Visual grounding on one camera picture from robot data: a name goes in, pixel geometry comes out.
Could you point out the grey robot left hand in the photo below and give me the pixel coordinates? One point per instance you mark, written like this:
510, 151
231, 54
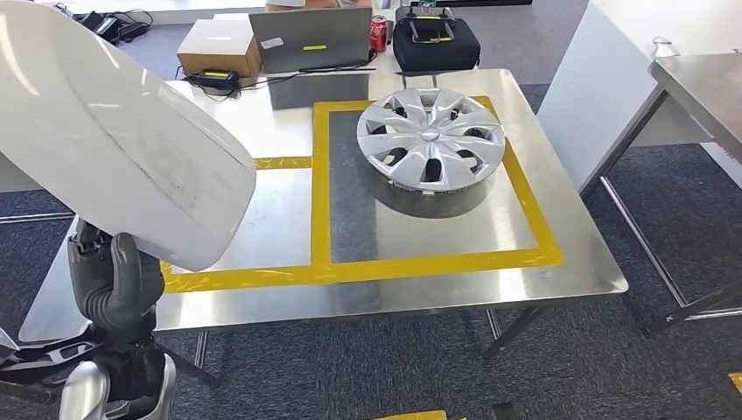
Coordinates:
116, 284

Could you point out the white moulded plastic part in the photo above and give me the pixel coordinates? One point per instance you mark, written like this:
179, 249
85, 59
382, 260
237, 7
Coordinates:
116, 133

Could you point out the steel workbench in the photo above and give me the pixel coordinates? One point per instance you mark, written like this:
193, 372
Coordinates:
701, 93
35, 217
435, 278

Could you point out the white partition panel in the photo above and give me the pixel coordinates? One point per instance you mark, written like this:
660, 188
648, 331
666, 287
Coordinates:
603, 87
17, 174

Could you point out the black power adapter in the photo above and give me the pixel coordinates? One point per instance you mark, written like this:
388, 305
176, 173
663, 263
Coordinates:
217, 78

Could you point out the brown cardboard box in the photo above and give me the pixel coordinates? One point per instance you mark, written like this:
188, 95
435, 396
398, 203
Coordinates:
220, 46

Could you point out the white desk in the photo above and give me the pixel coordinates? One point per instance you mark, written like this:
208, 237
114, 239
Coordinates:
174, 9

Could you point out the yellow floor tape square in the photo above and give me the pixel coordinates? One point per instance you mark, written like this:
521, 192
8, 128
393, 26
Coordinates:
736, 380
411, 416

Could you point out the silver wheel hubcap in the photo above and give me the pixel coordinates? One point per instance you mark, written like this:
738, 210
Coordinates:
429, 139

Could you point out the red soda can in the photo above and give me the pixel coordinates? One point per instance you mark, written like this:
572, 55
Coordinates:
378, 35

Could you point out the black carrying case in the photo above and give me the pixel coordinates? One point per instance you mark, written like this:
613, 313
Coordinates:
435, 49

